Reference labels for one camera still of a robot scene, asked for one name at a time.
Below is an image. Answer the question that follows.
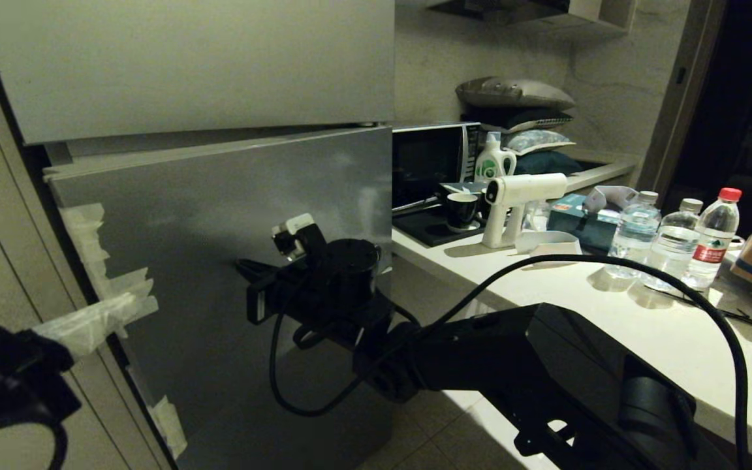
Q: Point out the pale patterned pillow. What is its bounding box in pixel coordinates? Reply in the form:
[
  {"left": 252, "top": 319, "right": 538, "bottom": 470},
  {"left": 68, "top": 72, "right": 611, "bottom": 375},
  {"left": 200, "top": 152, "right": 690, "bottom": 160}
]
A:
[{"left": 500, "top": 129, "right": 576, "bottom": 157}]

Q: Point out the black microwave oven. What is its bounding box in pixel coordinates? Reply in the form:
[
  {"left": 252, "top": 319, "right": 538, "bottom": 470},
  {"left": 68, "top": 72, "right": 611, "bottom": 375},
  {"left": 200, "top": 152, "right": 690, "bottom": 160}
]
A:
[{"left": 392, "top": 121, "right": 482, "bottom": 215}]

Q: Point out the white spray gun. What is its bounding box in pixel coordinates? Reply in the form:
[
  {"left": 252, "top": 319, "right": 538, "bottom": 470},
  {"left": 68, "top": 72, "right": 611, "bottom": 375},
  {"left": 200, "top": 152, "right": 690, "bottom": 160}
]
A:
[{"left": 480, "top": 172, "right": 569, "bottom": 250}]

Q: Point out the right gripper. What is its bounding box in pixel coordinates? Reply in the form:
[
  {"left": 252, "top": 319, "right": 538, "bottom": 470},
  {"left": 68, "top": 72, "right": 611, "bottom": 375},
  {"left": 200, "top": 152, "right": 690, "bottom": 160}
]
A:
[{"left": 235, "top": 258, "right": 336, "bottom": 326}]

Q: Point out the black cable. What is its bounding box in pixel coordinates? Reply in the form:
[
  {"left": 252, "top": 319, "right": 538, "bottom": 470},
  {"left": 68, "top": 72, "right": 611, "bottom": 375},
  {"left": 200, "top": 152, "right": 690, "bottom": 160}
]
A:
[{"left": 268, "top": 253, "right": 752, "bottom": 470}]

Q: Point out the black tray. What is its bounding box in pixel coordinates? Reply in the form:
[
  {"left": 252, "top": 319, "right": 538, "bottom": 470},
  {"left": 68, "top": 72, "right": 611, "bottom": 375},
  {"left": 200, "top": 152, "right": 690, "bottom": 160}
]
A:
[{"left": 392, "top": 208, "right": 489, "bottom": 248}]

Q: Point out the grey steel fridge door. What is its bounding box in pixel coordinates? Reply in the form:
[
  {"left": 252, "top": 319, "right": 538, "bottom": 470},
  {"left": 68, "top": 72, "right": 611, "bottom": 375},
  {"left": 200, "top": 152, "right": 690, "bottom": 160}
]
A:
[{"left": 42, "top": 125, "right": 396, "bottom": 470}]

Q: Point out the black cup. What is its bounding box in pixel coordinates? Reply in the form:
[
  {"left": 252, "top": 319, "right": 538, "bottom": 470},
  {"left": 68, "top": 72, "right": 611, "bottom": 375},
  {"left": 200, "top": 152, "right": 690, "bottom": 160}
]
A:
[{"left": 446, "top": 192, "right": 482, "bottom": 233}]

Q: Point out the teal tissue box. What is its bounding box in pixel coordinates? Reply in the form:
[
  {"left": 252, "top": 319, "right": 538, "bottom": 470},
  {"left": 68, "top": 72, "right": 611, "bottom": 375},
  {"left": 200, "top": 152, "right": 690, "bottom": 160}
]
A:
[{"left": 545, "top": 185, "right": 639, "bottom": 254}]

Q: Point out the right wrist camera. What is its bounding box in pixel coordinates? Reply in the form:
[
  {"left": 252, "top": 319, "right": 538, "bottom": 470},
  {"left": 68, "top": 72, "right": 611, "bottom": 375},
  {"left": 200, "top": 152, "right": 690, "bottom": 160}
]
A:
[{"left": 271, "top": 213, "right": 326, "bottom": 263}]

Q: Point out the grey fridge freezer door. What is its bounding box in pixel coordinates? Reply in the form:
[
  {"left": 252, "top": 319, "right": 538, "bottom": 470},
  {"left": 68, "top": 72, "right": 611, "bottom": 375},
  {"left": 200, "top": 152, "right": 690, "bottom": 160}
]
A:
[{"left": 0, "top": 0, "right": 396, "bottom": 146}]

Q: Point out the red-capped water bottle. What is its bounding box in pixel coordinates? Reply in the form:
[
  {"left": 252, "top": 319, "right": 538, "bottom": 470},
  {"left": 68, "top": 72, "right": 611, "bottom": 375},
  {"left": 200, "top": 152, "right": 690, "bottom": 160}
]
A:
[{"left": 681, "top": 187, "right": 743, "bottom": 291}]

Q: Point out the clear white-capped water bottle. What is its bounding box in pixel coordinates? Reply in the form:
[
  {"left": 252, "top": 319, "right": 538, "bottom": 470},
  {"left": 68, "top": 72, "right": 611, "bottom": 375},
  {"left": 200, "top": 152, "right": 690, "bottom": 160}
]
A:
[
  {"left": 649, "top": 198, "right": 704, "bottom": 292},
  {"left": 607, "top": 190, "right": 663, "bottom": 279}
]

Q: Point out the pale tape piece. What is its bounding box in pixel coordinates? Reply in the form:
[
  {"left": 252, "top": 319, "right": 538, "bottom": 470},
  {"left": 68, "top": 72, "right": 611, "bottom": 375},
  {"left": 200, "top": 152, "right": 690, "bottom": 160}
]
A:
[
  {"left": 146, "top": 394, "right": 189, "bottom": 460},
  {"left": 97, "top": 266, "right": 159, "bottom": 322},
  {"left": 59, "top": 202, "right": 108, "bottom": 263}
]

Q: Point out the dark blue pillow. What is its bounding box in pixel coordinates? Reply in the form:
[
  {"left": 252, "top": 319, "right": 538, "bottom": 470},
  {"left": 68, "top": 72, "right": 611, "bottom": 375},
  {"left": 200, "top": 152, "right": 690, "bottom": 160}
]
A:
[{"left": 513, "top": 151, "right": 584, "bottom": 176}]

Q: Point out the door frame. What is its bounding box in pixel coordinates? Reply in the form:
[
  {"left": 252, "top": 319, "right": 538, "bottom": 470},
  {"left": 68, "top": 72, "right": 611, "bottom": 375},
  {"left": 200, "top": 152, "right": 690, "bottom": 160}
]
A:
[{"left": 636, "top": 0, "right": 730, "bottom": 198}]

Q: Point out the white detergent bottle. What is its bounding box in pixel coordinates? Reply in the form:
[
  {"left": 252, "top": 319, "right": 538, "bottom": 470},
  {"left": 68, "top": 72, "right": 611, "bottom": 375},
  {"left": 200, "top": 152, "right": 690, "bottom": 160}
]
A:
[{"left": 473, "top": 131, "right": 518, "bottom": 184}]

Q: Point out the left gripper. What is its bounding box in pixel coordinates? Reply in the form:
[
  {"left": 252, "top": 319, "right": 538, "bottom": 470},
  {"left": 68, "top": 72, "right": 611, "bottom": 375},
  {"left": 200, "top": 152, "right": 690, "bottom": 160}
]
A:
[{"left": 0, "top": 293, "right": 138, "bottom": 458}]

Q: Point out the range hood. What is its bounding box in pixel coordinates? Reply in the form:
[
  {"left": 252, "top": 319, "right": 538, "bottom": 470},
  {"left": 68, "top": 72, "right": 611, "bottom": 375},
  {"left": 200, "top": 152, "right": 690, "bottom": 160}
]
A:
[{"left": 426, "top": 0, "right": 636, "bottom": 35}]

